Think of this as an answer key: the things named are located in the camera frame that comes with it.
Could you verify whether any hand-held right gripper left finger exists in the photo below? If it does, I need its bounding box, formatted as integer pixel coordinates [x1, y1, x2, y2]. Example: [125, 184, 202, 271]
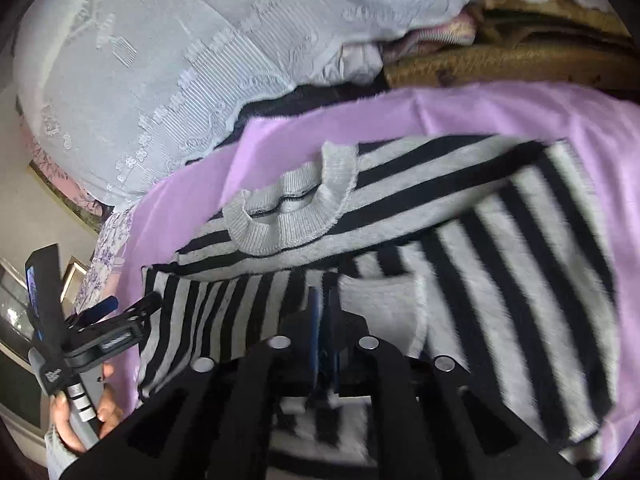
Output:
[97, 285, 325, 480]

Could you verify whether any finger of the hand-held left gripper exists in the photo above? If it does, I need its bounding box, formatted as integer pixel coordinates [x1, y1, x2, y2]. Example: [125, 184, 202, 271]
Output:
[82, 290, 164, 335]
[75, 296, 121, 327]

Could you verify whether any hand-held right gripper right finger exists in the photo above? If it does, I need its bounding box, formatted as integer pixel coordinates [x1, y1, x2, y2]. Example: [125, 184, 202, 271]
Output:
[324, 285, 586, 480]

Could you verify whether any black and white striped sweater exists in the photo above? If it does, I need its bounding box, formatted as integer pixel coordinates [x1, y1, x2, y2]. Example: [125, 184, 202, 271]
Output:
[136, 134, 619, 480]

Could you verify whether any person's left forearm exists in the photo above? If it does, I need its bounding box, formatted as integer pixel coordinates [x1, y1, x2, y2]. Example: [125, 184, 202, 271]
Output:
[44, 425, 81, 480]

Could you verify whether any person's left hand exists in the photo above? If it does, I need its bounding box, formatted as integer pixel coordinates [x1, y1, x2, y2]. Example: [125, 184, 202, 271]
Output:
[50, 362, 124, 454]

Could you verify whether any window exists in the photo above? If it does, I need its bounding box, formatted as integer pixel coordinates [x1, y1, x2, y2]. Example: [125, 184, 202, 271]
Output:
[0, 255, 66, 436]

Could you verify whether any purple floral sheet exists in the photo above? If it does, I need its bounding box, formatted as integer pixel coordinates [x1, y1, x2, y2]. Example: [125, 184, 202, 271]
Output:
[75, 205, 137, 312]

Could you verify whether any pink floral cloth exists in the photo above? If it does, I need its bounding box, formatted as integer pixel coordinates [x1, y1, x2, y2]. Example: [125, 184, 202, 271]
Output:
[20, 125, 113, 233]

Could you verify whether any purple printed blanket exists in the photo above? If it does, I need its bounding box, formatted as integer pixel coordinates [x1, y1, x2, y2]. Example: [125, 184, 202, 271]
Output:
[107, 82, 640, 480]

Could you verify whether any white lace cover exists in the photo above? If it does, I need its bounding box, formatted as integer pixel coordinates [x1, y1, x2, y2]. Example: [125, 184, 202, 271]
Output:
[12, 0, 553, 207]

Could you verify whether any pale grey cloth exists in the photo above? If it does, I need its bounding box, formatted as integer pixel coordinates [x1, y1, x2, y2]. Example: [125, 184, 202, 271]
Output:
[320, 42, 387, 86]

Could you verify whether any pink striped cloth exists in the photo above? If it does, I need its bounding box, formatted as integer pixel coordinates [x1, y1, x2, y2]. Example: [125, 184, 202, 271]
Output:
[400, 12, 479, 54]

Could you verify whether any wooden frame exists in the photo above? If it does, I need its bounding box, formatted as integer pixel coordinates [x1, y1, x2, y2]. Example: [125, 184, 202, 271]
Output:
[60, 255, 92, 304]

